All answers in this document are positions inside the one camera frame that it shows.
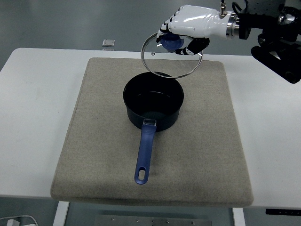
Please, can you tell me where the glass pot lid blue knob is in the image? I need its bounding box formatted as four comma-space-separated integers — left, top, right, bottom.
141, 32, 203, 79

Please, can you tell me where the black table control panel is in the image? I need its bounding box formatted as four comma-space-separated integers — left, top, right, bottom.
265, 208, 301, 215

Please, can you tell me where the dark pot with blue handle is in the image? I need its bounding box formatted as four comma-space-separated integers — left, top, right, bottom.
122, 72, 185, 186

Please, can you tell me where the beige fabric mat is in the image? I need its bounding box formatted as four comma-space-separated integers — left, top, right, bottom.
50, 57, 254, 208

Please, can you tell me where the white table leg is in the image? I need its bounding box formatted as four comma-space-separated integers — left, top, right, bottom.
52, 201, 71, 226
231, 207, 246, 226

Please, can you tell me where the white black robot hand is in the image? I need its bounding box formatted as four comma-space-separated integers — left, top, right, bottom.
156, 4, 233, 57

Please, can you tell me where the white cable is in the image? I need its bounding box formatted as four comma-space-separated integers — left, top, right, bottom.
14, 214, 38, 226

